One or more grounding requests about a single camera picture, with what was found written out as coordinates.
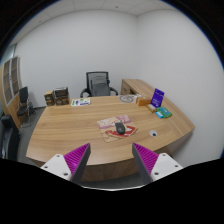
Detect black mesh office chair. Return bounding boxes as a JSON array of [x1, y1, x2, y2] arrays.
[[79, 71, 119, 98]]

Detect purple standing card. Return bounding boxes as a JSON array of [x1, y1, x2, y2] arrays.
[[149, 87, 165, 109]]

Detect black computer mouse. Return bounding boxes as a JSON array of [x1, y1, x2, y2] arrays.
[[114, 121, 127, 135]]

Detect grey round disc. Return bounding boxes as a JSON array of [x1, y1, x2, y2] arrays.
[[118, 94, 138, 104]]

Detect dark brown box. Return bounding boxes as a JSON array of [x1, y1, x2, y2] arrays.
[[53, 86, 70, 106]]

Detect orange-brown box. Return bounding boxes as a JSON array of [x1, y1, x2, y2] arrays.
[[135, 96, 152, 107]]

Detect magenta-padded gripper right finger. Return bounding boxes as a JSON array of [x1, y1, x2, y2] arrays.
[[131, 142, 185, 185]]

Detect black leather sofa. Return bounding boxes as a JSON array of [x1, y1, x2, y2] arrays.
[[0, 114, 20, 161]]

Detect wooden shelf unit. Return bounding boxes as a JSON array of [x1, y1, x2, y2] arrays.
[[0, 55, 24, 129]]

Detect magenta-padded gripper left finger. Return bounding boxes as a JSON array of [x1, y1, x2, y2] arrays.
[[40, 142, 92, 185]]

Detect white and green leaflet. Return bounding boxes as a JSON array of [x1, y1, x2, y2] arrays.
[[70, 97, 91, 107]]

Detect green flat box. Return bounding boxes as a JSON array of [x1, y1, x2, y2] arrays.
[[158, 106, 173, 119]]

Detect small black visitor chair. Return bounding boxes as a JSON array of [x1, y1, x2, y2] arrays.
[[16, 86, 35, 128]]

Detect pink cartoon print mouse pad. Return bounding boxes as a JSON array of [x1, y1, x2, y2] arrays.
[[96, 114, 139, 143]]

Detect wooden side desk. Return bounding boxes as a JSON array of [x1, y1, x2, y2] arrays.
[[120, 78, 158, 99]]

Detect small tan box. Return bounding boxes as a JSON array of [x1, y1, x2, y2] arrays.
[[146, 103, 158, 113]]

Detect small brown box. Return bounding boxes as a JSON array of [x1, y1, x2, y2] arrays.
[[43, 90, 56, 107]]

